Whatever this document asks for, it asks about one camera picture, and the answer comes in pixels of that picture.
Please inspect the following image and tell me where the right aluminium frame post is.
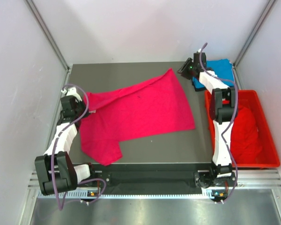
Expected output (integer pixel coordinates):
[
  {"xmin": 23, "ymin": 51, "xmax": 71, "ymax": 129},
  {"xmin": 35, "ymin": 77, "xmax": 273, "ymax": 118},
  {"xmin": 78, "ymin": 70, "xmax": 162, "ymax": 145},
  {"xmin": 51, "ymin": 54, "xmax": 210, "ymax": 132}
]
[{"xmin": 233, "ymin": 0, "xmax": 277, "ymax": 68}]

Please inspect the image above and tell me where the pink t shirt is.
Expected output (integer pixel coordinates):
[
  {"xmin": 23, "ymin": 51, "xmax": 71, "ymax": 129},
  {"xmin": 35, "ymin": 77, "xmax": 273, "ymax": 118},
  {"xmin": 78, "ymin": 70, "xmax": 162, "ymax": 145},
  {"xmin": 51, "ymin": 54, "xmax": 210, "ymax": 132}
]
[{"xmin": 79, "ymin": 68, "xmax": 195, "ymax": 165}]

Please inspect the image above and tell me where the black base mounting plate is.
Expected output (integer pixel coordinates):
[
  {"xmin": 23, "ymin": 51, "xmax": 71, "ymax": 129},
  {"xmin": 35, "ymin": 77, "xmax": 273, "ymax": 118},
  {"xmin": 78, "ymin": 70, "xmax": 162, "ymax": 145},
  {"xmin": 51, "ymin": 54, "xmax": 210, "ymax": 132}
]
[{"xmin": 91, "ymin": 163, "xmax": 233, "ymax": 194}]

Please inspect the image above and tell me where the folded blue t shirt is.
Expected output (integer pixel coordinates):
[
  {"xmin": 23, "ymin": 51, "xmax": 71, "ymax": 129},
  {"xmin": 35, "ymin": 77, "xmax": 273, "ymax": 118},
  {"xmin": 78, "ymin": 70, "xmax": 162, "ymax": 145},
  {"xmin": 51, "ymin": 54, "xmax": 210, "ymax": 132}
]
[{"xmin": 192, "ymin": 59, "xmax": 235, "ymax": 87}]

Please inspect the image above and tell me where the aluminium front rail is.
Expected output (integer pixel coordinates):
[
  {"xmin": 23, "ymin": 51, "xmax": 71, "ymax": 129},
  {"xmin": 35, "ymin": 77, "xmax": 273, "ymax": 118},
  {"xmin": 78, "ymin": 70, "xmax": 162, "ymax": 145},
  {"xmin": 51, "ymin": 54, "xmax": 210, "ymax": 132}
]
[{"xmin": 27, "ymin": 170, "xmax": 281, "ymax": 191}]

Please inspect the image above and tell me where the aluminium frame post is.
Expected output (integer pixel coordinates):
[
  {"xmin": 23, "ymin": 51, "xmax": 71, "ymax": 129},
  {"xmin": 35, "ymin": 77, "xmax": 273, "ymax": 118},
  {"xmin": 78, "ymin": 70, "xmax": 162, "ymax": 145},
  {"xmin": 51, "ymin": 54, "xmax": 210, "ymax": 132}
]
[
  {"xmin": 23, "ymin": 0, "xmax": 70, "ymax": 72},
  {"xmin": 233, "ymin": 0, "xmax": 277, "ymax": 68}
]

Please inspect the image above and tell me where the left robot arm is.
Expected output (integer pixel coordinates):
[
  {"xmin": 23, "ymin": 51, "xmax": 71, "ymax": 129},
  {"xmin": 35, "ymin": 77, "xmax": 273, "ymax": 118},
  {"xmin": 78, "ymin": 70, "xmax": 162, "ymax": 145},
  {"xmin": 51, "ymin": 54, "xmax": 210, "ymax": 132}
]
[{"xmin": 35, "ymin": 94, "xmax": 97, "ymax": 195}]

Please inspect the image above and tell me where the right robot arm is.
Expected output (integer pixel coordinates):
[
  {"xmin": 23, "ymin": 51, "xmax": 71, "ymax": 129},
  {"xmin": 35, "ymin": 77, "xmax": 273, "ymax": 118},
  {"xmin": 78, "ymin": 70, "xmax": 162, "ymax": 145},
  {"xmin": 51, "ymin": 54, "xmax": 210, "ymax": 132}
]
[{"xmin": 177, "ymin": 49, "xmax": 238, "ymax": 187}]

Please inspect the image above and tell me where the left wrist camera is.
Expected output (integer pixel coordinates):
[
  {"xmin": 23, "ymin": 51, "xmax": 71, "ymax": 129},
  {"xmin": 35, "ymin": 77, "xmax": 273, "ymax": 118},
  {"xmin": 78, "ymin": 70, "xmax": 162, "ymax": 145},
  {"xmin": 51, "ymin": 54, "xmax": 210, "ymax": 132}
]
[{"xmin": 61, "ymin": 87, "xmax": 82, "ymax": 102}]

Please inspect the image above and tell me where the grey slotted cable duct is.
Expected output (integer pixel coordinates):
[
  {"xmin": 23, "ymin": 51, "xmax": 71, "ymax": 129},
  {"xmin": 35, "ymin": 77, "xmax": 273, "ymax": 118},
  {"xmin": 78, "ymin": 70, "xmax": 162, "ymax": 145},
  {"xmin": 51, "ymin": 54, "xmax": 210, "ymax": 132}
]
[{"xmin": 37, "ymin": 188, "xmax": 228, "ymax": 200}]

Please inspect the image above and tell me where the red t shirts pile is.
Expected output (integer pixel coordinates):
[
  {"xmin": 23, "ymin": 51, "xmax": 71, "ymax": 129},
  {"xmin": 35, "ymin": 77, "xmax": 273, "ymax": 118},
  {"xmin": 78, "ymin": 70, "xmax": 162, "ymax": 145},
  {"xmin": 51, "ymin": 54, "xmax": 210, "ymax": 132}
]
[{"xmin": 230, "ymin": 105, "xmax": 262, "ymax": 164}]

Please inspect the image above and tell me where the left aluminium frame post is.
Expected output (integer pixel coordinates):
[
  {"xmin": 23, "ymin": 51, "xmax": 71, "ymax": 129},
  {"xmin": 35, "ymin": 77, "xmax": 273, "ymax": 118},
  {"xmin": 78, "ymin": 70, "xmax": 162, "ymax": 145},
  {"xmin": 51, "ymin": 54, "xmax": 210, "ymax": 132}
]
[{"xmin": 23, "ymin": 0, "xmax": 70, "ymax": 72}]

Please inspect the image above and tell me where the red plastic bin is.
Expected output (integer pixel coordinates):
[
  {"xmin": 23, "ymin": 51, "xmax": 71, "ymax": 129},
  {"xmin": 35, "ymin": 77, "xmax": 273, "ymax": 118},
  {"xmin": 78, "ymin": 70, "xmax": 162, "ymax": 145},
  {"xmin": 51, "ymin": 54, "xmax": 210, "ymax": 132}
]
[{"xmin": 204, "ymin": 90, "xmax": 281, "ymax": 169}]

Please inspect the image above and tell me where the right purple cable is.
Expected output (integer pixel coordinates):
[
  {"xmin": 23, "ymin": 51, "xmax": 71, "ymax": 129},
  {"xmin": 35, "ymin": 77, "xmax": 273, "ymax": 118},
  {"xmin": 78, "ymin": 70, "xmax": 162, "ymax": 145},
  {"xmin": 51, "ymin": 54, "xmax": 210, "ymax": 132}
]
[{"xmin": 199, "ymin": 42, "xmax": 239, "ymax": 203}]

